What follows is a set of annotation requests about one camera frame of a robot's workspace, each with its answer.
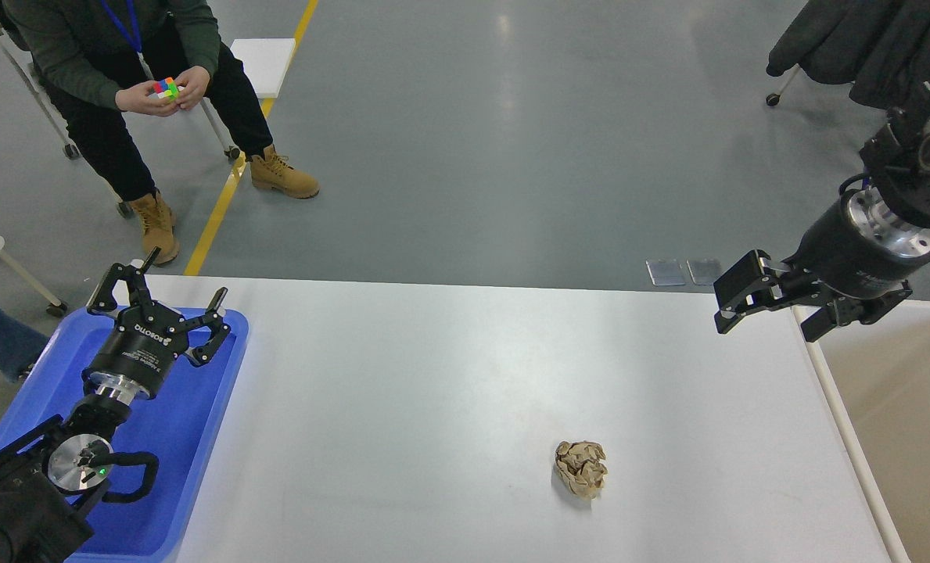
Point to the tan boot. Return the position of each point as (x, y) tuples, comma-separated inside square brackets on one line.
[(270, 170), (157, 221)]

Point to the right metal floor plate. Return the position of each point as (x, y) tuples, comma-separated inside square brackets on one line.
[(704, 271)]

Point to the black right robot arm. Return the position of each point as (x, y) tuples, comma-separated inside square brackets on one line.
[(896, 161)]

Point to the grey office chair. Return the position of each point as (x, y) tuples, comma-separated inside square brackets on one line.
[(31, 80)]

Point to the tan left boot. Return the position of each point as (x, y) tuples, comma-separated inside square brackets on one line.
[(270, 170)]

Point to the black coat on chair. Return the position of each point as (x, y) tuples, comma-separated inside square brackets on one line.
[(881, 49)]

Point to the brown paper ball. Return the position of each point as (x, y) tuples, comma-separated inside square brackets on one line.
[(581, 467)]

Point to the white foam board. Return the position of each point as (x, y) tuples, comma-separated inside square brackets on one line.
[(266, 62)]

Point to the person in green sweater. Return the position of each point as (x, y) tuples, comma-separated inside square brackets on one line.
[(88, 50)]

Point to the blue plastic tray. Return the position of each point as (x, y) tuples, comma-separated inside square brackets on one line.
[(179, 427)]

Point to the colourful Rubik's cube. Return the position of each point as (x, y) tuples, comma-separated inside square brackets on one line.
[(165, 89)]

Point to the metal floor plate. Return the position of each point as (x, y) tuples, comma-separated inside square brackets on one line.
[(704, 271), (665, 272)]

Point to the person's right hand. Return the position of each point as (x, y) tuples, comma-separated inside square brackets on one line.
[(139, 99)]

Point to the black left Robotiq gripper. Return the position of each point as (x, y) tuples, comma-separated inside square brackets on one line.
[(141, 349)]

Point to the person's left hand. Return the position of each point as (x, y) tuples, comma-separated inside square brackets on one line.
[(192, 85)]

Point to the beige plastic bin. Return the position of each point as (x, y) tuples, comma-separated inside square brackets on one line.
[(876, 379)]

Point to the left metal floor plate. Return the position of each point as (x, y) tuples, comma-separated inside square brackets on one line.
[(665, 272)]

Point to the tan right boot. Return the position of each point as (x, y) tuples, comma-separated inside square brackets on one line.
[(157, 221)]

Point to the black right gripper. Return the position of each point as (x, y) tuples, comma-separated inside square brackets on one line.
[(859, 248)]

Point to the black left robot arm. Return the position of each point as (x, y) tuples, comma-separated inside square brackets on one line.
[(102, 454)]

